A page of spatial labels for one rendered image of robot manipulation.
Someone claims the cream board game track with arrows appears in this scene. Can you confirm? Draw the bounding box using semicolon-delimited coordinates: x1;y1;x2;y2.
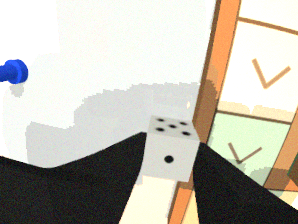
206;0;298;186

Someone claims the white die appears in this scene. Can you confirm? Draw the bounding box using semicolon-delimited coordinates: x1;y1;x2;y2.
141;115;200;181

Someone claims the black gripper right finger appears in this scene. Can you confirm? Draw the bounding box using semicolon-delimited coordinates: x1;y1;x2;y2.
193;143;298;224

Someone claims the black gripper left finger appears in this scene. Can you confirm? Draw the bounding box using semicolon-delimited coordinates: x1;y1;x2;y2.
0;132;148;224

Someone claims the orange square board track with arrow squares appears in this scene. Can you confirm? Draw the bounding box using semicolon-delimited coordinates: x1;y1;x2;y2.
168;0;298;224

